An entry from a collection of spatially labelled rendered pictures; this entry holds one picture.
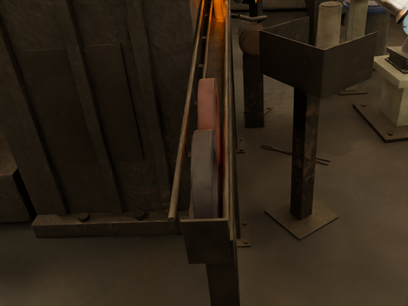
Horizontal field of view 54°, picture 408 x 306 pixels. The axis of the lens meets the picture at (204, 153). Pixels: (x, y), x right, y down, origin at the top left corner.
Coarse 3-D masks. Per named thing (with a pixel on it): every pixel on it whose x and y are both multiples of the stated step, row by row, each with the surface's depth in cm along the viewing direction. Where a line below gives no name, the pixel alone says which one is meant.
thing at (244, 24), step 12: (240, 24) 203; (252, 24) 193; (240, 36) 190; (252, 36) 187; (240, 48) 193; (252, 48) 190; (252, 60) 196; (252, 72) 200; (252, 84) 203; (252, 96) 207; (252, 108) 211; (252, 120) 214
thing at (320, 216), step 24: (288, 24) 127; (264, 48) 123; (288, 48) 113; (312, 48) 106; (336, 48) 105; (360, 48) 110; (264, 72) 127; (288, 72) 117; (312, 72) 109; (336, 72) 109; (360, 72) 114; (312, 96) 126; (312, 120) 131; (312, 144) 137; (312, 168) 143; (312, 192) 149; (288, 216) 155; (312, 216) 154; (336, 216) 153
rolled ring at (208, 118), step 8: (200, 80) 81; (208, 80) 81; (200, 88) 79; (208, 88) 78; (216, 88) 86; (200, 96) 77; (208, 96) 77; (216, 96) 87; (200, 104) 77; (208, 104) 76; (216, 104) 89; (200, 112) 76; (208, 112) 76; (216, 112) 91; (200, 120) 76; (208, 120) 76; (216, 120) 91; (200, 128) 76; (208, 128) 76; (216, 128) 79; (216, 136) 78
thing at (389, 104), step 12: (384, 84) 207; (384, 96) 209; (396, 96) 196; (360, 108) 220; (372, 108) 219; (384, 108) 210; (396, 108) 198; (372, 120) 208; (384, 120) 207; (396, 120) 199; (384, 132) 197; (396, 132) 196
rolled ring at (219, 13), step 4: (216, 0) 149; (220, 0) 149; (216, 4) 150; (220, 4) 150; (216, 8) 152; (220, 8) 152; (224, 8) 164; (216, 12) 153; (220, 12) 153; (224, 12) 163; (216, 16) 156; (220, 16) 157
